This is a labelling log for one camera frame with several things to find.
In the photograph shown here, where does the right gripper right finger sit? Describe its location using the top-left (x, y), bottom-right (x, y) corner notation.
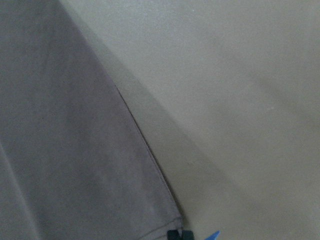
top-left (181, 230), bottom-right (194, 240)

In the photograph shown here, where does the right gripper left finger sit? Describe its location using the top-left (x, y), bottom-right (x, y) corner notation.
top-left (166, 229), bottom-right (181, 240)

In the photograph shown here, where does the brown t-shirt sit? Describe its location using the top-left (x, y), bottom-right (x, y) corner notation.
top-left (0, 0), bottom-right (182, 240)

